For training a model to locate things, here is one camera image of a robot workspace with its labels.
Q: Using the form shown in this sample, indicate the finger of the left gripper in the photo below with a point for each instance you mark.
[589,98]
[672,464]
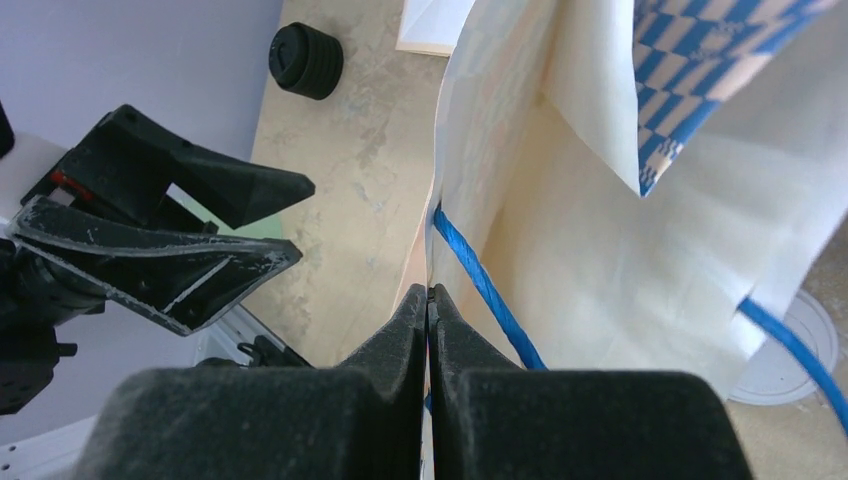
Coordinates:
[124,166]
[181,281]

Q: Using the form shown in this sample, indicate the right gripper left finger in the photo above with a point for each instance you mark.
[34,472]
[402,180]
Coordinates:
[361,419]

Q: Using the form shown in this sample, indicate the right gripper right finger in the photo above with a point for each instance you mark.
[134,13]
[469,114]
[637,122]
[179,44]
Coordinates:
[495,420]

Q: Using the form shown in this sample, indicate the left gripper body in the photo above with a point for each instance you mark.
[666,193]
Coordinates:
[36,296]

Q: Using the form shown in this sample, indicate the checkered paper bag blue handles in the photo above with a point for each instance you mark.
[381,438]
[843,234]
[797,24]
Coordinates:
[638,185]

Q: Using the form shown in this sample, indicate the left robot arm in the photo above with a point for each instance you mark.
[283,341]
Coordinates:
[45,438]

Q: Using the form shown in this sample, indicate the stack of black lids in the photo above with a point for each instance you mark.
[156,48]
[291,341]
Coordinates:
[305,61]

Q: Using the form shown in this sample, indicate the white cup lid near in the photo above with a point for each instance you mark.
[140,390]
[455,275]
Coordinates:
[773,376]

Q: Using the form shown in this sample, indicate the stack of flat paper bags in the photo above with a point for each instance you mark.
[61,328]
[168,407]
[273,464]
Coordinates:
[432,27]

